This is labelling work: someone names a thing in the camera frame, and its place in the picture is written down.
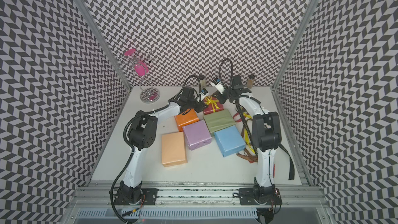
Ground maroon gift box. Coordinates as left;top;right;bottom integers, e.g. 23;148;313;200
203;96;224;115

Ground yellow ribbon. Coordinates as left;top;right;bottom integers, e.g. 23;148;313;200
204;96;220;113
243;112;256;153

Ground orange gift box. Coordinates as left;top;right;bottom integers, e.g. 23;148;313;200
174;110;200;132

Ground green gift box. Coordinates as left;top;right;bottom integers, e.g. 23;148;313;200
204;110;235;136

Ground purple gift box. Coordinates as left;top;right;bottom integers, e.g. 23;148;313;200
183;120;212;150

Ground blue gift box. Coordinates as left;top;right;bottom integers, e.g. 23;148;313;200
214;125;246;158

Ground peach gift box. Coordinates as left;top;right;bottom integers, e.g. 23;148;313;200
161;132;188;167

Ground brown ribbon of purple box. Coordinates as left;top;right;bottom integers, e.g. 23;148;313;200
236;128;258;163

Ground black printed ribbon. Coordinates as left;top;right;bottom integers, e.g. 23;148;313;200
236;103;289;187

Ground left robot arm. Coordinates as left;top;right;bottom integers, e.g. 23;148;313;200
110;87;208;205

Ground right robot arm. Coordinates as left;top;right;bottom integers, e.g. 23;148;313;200
211;76;282;205

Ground brown spice shaker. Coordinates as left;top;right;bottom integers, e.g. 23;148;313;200
246;74;255;89

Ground white spice shaker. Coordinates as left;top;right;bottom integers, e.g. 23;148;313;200
199;74;206;89

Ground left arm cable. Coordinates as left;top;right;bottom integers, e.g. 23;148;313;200
180;74;203;94

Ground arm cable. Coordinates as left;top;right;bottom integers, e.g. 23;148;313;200
218;58;234;91
180;74;203;94

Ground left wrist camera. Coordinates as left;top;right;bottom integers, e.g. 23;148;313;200
200;88;209;100

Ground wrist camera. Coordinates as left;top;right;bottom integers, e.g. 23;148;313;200
200;88;209;100
210;78;226;94

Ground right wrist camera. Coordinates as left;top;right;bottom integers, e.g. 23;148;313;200
210;78;226;94

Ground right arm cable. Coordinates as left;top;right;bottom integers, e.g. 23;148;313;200
218;58;234;91

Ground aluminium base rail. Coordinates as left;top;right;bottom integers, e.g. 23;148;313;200
71;181;328;208

